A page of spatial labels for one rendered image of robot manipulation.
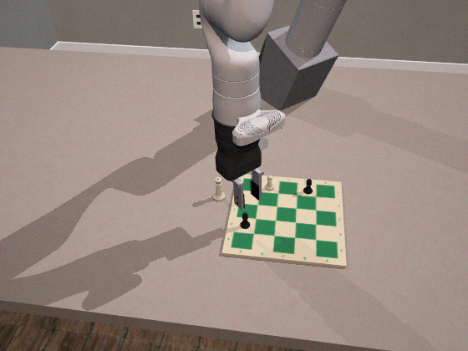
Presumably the white queen chess piece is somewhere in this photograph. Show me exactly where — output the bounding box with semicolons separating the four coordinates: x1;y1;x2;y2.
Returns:
213;177;225;201

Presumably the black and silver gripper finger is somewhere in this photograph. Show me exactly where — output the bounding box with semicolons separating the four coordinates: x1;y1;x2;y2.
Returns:
251;167;264;200
231;178;245;210

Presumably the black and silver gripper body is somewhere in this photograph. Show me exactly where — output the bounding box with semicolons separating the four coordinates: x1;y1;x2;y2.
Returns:
212;88;285;181

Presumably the green and cream chessboard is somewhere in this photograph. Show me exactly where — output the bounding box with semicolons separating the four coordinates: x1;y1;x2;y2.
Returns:
222;174;347;268

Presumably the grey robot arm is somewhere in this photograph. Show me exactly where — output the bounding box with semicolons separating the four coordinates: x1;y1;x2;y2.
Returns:
199;0;347;98

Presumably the white pawn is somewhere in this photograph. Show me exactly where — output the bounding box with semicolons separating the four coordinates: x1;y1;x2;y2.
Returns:
265;175;274;191

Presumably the black pawn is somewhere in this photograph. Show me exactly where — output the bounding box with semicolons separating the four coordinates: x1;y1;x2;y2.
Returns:
240;213;250;229
303;179;313;194

